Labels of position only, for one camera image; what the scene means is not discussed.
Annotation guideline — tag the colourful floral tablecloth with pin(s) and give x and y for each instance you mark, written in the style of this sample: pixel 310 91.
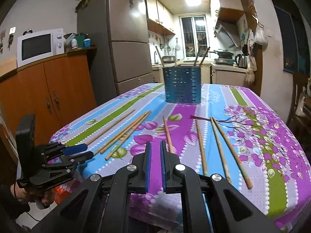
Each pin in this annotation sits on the colourful floral tablecloth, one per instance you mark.
pixel 273 158

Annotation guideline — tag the kitchen window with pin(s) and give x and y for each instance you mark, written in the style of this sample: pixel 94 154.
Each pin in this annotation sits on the kitchen window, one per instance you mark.
pixel 194 35

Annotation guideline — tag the white hanging plastic bag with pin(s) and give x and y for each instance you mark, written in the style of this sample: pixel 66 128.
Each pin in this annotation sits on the white hanging plastic bag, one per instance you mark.
pixel 260 36

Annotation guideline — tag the silver grey refrigerator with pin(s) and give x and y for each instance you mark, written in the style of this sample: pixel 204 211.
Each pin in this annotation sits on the silver grey refrigerator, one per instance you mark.
pixel 118 29

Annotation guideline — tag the wooden chopstick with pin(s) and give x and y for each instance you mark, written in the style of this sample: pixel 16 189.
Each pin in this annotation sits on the wooden chopstick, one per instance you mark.
pixel 126 135
pixel 128 124
pixel 201 146
pixel 235 155
pixel 113 140
pixel 221 153
pixel 106 129

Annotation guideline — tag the steel electric kettle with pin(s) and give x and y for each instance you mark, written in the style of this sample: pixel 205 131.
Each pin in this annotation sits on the steel electric kettle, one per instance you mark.
pixel 241 61

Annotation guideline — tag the wooden chopstick far right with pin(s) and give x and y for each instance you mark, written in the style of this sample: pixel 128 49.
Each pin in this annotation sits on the wooden chopstick far right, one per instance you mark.
pixel 235 155

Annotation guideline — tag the blue lidded jar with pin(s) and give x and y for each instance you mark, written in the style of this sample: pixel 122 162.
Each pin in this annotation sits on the blue lidded jar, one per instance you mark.
pixel 87 42

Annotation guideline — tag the wooden chopstick right of centre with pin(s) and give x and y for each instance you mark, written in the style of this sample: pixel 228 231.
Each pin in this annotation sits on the wooden chopstick right of centre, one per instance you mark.
pixel 201 146

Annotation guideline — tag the green container on cabinet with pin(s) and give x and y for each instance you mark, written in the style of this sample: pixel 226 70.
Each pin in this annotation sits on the green container on cabinet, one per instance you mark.
pixel 80 40

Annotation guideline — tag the blue perforated utensil holder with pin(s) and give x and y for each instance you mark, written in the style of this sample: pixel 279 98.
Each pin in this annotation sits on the blue perforated utensil holder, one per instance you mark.
pixel 182 84

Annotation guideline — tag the black wok on stove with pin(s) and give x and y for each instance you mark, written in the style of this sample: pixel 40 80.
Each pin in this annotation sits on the black wok on stove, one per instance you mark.
pixel 223 54

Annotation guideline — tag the orange plastic bag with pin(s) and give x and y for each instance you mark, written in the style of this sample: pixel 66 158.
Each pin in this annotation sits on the orange plastic bag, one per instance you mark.
pixel 62 192

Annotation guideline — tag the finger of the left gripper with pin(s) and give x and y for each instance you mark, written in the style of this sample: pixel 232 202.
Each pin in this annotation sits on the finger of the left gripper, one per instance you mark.
pixel 71 150
pixel 80 158

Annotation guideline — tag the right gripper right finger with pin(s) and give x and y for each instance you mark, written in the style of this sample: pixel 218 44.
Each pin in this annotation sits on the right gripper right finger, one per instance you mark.
pixel 171 183

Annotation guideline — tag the white bottle on cabinet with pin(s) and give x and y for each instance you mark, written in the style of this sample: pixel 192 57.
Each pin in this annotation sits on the white bottle on cabinet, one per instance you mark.
pixel 74 43

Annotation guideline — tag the white microwave oven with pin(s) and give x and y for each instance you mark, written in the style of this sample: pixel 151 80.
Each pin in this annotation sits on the white microwave oven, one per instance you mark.
pixel 35 46

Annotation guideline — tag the dark wooden chair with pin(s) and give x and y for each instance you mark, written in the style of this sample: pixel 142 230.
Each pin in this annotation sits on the dark wooden chair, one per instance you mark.
pixel 300 82

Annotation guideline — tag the orange wooden cabinet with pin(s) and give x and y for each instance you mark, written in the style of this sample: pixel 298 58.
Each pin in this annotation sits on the orange wooden cabinet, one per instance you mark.
pixel 57 90

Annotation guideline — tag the wooden chopstick far left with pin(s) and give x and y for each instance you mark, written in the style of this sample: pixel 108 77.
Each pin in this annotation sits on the wooden chopstick far left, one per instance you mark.
pixel 106 129

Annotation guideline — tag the steel range hood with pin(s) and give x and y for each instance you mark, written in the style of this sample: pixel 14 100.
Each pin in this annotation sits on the steel range hood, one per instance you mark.
pixel 228 34

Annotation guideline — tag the person's left hand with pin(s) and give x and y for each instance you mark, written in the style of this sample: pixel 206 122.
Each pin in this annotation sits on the person's left hand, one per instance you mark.
pixel 25 196

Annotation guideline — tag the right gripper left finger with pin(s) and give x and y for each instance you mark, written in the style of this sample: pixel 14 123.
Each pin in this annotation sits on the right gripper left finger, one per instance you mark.
pixel 139 171

